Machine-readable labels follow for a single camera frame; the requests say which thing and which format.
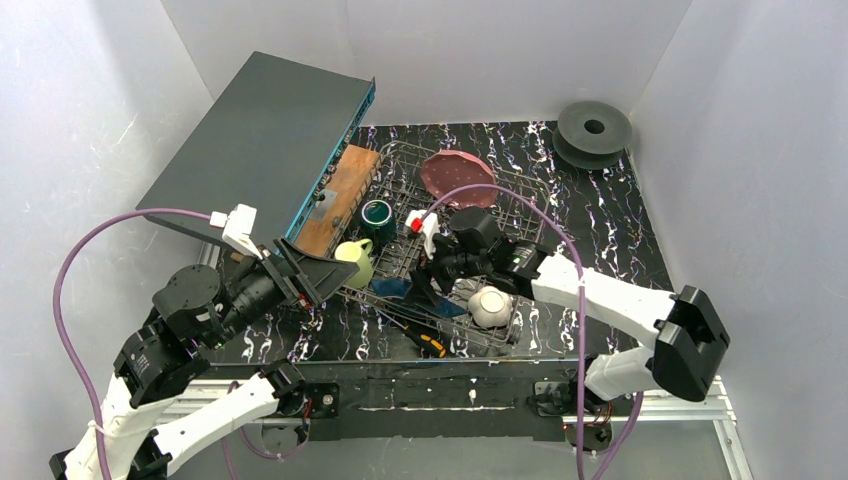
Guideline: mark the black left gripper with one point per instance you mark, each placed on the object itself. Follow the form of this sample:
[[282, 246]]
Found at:
[[287, 278]]

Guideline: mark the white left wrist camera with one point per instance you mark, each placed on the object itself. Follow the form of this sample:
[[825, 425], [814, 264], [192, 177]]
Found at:
[[237, 226]]

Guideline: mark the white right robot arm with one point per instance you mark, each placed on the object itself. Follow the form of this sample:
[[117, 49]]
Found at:
[[682, 339]]

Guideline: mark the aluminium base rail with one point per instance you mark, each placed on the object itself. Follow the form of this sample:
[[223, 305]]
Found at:
[[450, 398]]

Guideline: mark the pink polka dot plate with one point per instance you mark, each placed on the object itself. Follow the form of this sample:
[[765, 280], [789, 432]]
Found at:
[[448, 170]]

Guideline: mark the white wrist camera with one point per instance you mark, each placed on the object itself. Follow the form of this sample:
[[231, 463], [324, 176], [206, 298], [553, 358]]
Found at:
[[237, 226], [426, 224]]

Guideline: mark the dark blue plate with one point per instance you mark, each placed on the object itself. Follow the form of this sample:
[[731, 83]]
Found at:
[[402, 290]]

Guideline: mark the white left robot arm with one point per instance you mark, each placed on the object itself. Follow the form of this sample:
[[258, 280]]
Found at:
[[197, 308]]

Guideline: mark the dark green glossy mug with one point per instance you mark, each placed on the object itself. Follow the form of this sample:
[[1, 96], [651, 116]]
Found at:
[[378, 223]]

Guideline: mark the black filament spool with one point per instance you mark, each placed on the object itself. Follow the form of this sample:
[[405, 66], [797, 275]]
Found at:
[[591, 135]]

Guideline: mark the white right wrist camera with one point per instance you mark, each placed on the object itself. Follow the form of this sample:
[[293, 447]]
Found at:
[[426, 224]]

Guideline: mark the light green ceramic mug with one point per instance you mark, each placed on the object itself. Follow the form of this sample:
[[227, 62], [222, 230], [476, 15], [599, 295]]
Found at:
[[357, 252]]

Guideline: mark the white flower shaped bowl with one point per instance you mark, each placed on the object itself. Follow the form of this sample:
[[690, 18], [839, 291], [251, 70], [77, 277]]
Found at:
[[490, 308]]

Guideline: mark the grey wire dish rack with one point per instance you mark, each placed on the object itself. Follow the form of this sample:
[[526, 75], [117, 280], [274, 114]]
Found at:
[[356, 329]]

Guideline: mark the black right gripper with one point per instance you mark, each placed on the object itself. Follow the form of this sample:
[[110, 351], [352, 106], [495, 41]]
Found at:
[[436, 265]]

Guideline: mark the dark grey flat box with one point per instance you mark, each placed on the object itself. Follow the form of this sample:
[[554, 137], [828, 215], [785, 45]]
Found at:
[[269, 141]]

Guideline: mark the wooden board with bracket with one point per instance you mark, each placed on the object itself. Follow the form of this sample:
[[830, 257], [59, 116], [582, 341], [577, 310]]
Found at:
[[321, 228]]

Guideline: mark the yellow black screwdriver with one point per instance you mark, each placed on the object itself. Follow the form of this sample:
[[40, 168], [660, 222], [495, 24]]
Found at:
[[428, 344]]

